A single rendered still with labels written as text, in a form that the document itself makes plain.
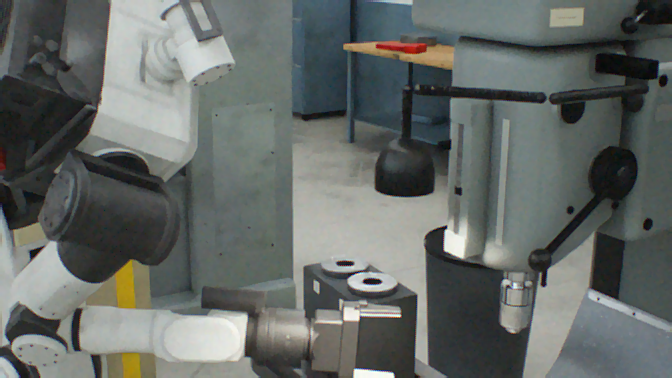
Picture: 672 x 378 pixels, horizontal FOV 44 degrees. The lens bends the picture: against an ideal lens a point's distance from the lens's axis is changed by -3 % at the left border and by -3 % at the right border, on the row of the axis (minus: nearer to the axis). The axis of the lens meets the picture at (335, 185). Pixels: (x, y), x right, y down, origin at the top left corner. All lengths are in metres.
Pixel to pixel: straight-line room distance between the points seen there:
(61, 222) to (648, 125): 0.77
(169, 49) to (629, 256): 0.91
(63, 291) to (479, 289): 2.22
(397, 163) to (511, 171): 0.19
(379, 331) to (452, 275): 1.70
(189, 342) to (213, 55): 0.41
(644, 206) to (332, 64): 7.48
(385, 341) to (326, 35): 7.14
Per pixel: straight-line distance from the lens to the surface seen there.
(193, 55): 1.08
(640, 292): 1.61
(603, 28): 1.10
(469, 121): 1.09
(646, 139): 1.21
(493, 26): 1.06
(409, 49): 6.97
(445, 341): 3.33
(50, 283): 1.16
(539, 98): 0.97
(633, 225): 1.24
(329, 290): 1.55
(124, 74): 1.13
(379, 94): 8.55
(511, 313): 1.26
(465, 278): 3.17
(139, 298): 2.91
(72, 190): 1.01
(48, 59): 1.09
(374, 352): 1.51
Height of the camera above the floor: 1.74
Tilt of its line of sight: 16 degrees down
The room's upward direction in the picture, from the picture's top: straight up
